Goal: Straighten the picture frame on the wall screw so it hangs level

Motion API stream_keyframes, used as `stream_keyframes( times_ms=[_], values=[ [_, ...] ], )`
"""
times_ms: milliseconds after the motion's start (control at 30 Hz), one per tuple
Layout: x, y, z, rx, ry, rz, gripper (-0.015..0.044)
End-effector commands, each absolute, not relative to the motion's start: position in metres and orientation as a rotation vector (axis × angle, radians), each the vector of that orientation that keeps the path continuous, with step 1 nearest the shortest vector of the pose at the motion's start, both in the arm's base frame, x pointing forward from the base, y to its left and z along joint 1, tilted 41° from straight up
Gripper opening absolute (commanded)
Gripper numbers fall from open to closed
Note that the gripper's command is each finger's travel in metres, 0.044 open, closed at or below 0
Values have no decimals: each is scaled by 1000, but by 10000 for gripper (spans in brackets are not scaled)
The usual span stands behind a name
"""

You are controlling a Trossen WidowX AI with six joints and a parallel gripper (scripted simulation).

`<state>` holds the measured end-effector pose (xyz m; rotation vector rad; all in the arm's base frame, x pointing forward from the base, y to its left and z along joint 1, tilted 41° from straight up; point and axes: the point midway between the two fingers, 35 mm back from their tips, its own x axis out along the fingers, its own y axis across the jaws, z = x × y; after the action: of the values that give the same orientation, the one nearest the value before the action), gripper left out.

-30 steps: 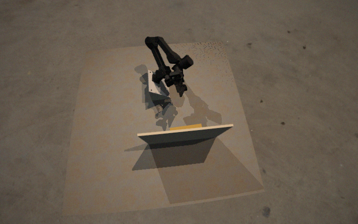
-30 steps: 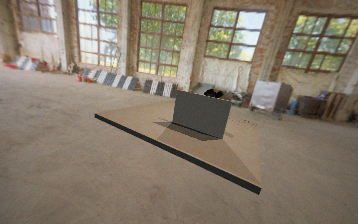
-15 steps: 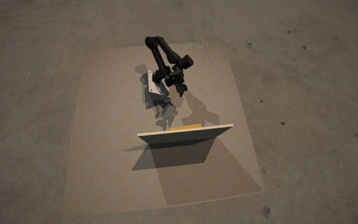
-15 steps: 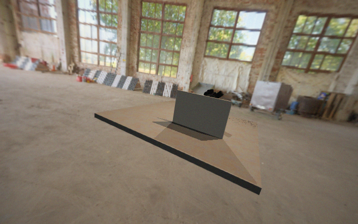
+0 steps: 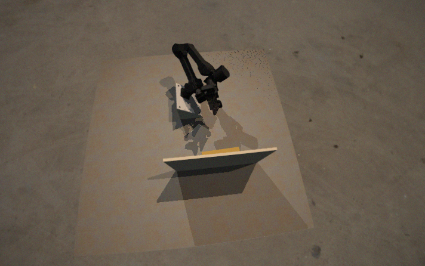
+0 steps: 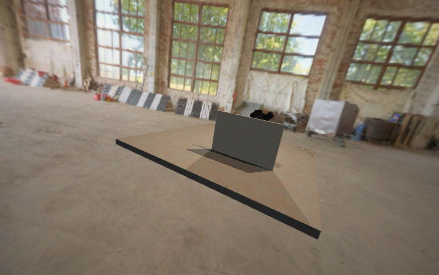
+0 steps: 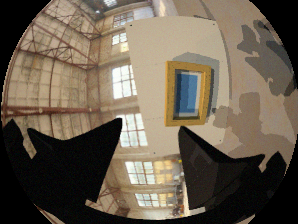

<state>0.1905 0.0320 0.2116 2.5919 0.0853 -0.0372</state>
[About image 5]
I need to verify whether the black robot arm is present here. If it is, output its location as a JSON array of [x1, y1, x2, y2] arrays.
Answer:
[[172, 43, 230, 104]]

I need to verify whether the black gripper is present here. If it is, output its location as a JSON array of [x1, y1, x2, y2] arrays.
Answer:
[[201, 83, 222, 115]]

